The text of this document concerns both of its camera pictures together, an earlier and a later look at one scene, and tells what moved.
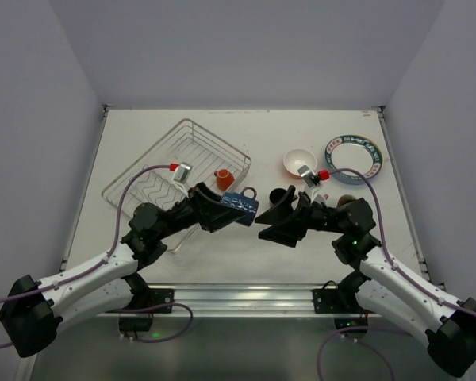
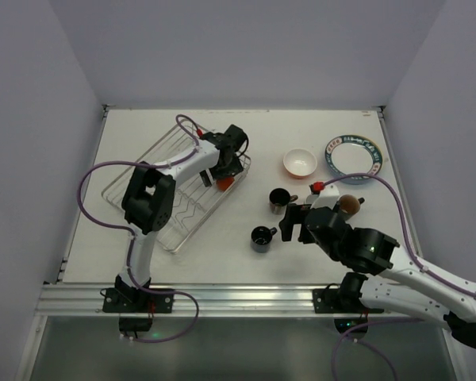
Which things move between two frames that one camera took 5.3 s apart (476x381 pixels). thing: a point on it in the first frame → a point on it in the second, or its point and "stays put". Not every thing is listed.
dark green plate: [353, 152] stays put
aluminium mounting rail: [252, 299] stays put
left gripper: [200, 206] → [220, 171]
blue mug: [250, 205] → [261, 238]
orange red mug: [224, 178] stays put
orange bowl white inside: [296, 159] stays put
